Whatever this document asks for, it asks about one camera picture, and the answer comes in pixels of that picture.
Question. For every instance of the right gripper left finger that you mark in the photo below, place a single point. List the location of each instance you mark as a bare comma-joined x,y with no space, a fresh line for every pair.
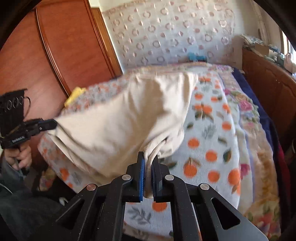
97,212

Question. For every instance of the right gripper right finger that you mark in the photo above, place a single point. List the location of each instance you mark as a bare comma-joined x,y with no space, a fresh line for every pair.
199,212

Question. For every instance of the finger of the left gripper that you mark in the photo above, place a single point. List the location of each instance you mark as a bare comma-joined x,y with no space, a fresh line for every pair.
32,122
47,125

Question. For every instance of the beige printed t-shirt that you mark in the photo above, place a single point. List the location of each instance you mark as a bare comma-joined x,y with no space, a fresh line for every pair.
147,116

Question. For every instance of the person's dark sleeve forearm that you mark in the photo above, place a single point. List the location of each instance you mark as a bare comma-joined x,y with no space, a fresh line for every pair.
21,211

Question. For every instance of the person's left hand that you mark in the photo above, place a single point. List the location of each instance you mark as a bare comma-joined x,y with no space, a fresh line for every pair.
19,158

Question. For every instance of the yellow pikachu plush toy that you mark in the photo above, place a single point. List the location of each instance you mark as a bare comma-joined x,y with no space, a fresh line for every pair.
77,91

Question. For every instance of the floral cloth on floor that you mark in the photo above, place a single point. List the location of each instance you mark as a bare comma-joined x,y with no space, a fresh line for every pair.
46,180

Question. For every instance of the orange print white blanket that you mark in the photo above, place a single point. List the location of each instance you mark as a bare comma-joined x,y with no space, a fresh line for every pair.
75,178

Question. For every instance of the floral quilt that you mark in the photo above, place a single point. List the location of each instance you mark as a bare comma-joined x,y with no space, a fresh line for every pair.
252,138

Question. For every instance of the red wooden louvered wardrobe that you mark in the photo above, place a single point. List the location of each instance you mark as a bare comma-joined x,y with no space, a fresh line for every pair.
50,47

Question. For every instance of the circle pattern sheer curtain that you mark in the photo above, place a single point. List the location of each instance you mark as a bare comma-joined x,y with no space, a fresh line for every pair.
166,32

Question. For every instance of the wooden low cabinet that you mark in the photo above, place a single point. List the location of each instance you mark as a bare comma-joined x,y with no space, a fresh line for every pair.
275,89

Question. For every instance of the blue item behind bed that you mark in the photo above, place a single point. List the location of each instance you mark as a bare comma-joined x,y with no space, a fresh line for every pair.
192,57

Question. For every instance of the pink bottle on cabinet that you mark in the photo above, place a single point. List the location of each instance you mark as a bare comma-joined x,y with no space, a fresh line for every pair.
288,64

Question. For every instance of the cardboard box on cabinet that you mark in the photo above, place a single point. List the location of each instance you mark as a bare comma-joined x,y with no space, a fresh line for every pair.
262,49

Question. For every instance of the folded patterned cloth stack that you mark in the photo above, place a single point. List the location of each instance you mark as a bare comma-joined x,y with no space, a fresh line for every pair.
251,40

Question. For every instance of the white tied side curtain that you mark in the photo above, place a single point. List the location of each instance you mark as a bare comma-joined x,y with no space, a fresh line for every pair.
262,30

